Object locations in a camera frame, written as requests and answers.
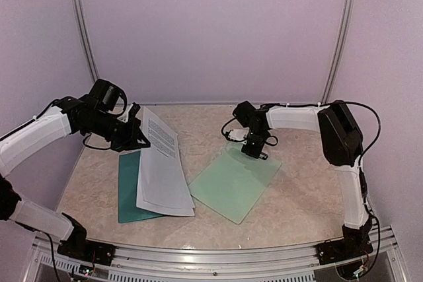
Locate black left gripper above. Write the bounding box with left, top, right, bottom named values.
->
left=84, top=110, right=151, bottom=152

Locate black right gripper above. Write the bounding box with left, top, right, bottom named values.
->
left=241, top=129, right=267, bottom=159

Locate dark green folder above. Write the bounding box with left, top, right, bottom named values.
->
left=118, top=151, right=163, bottom=224

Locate light green clipboard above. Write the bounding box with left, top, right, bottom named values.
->
left=189, top=144, right=282, bottom=224

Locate white paper sheet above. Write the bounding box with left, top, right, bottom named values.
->
left=135, top=107, right=194, bottom=217

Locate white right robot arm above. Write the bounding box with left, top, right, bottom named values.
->
left=221, top=100, right=372, bottom=258

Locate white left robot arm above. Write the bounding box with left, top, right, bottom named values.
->
left=1, top=79, right=151, bottom=259

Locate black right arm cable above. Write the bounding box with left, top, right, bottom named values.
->
left=350, top=102, right=381, bottom=164

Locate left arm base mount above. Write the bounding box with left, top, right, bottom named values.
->
left=58, top=213, right=116, bottom=266

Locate front aluminium rail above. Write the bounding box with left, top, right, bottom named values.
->
left=23, top=227, right=409, bottom=281

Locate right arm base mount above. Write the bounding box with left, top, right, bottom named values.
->
left=315, top=225, right=373, bottom=265

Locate left aluminium frame post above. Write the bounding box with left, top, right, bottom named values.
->
left=71, top=0, right=100, bottom=83

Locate aluminium frame post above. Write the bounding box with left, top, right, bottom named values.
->
left=71, top=0, right=100, bottom=83
left=321, top=0, right=354, bottom=103

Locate right aluminium frame post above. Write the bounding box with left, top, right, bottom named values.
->
left=321, top=0, right=354, bottom=103

